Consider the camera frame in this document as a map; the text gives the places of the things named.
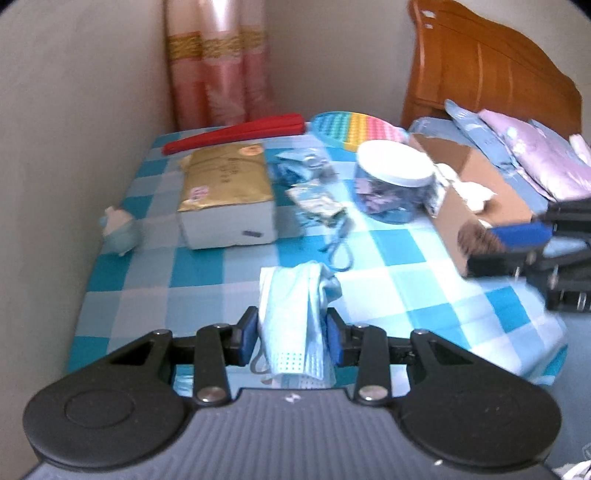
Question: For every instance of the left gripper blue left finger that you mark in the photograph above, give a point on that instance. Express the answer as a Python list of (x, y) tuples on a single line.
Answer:
[(244, 337)]

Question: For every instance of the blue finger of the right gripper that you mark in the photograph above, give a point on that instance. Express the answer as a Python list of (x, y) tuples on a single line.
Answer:
[(514, 263), (533, 235)]

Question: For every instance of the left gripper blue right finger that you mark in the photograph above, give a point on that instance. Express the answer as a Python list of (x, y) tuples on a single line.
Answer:
[(340, 339)]

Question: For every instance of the blue face mask bundle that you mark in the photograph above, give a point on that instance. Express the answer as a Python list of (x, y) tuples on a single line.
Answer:
[(293, 332)]

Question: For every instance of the brown scrunchie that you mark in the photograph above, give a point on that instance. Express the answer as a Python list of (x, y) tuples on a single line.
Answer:
[(474, 239)]

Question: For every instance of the white cloth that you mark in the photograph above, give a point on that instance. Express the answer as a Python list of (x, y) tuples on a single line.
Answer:
[(474, 195)]

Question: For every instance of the cardboard box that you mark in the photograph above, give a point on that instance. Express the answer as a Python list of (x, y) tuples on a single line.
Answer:
[(447, 209)]

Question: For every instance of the purple floral pillow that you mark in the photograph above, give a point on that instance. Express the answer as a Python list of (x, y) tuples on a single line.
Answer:
[(559, 175)]

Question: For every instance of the blue checked tablecloth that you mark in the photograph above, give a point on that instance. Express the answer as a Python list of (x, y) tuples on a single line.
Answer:
[(398, 277)]

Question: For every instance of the clear jar white lid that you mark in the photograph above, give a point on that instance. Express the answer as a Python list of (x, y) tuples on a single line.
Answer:
[(392, 180)]

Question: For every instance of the gold wrapped tissue pack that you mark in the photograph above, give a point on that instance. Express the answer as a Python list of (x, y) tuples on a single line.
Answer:
[(227, 199)]

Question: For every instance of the blue bed quilt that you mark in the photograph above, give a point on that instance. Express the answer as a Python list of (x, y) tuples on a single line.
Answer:
[(466, 128)]

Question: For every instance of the blue white plush toy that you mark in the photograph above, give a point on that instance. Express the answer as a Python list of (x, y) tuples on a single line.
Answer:
[(120, 231)]

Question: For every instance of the packaged blue masks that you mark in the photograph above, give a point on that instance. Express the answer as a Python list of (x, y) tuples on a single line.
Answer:
[(302, 165)]

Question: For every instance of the wooden headboard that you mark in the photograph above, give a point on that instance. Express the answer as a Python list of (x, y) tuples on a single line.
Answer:
[(480, 64)]

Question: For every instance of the rainbow pop-it toy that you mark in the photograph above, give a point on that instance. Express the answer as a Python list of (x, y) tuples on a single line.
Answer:
[(348, 130)]

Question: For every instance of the red folding fan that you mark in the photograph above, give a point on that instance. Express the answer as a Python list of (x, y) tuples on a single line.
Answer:
[(267, 127)]

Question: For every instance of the pink gold curtain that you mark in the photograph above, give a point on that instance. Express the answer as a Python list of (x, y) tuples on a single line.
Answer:
[(218, 62)]

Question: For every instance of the blue floral pouch with cord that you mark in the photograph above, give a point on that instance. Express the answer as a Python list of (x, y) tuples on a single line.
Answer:
[(316, 206)]

